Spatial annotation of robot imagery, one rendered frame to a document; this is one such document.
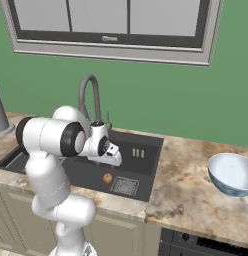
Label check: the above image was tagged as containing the square metal sink drain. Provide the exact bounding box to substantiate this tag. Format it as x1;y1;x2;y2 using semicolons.
110;176;140;197

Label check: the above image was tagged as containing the dark grey sink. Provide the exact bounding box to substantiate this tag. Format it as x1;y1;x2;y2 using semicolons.
0;128;165;203

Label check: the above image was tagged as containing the grey framed window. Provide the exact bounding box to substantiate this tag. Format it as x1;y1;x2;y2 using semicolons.
0;0;225;67

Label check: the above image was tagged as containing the beige cupboard door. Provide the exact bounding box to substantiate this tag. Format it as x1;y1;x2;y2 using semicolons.
83;213;148;256
0;185;59;256

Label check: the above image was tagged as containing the grey curved tap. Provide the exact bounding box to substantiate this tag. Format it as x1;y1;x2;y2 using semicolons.
78;73;113;132

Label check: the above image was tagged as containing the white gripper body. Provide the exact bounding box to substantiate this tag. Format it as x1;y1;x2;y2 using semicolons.
88;143;123;167

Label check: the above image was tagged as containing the pale blue bowl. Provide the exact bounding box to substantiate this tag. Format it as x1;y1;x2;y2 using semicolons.
207;152;248;198

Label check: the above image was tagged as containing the black appliance with knob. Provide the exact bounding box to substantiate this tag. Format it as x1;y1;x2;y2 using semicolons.
157;227;248;256

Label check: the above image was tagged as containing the orange peach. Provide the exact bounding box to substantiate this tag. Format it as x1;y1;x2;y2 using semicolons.
102;172;114;186

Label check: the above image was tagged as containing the grey cone-shaped object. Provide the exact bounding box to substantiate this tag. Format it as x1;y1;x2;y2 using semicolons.
0;87;16;138

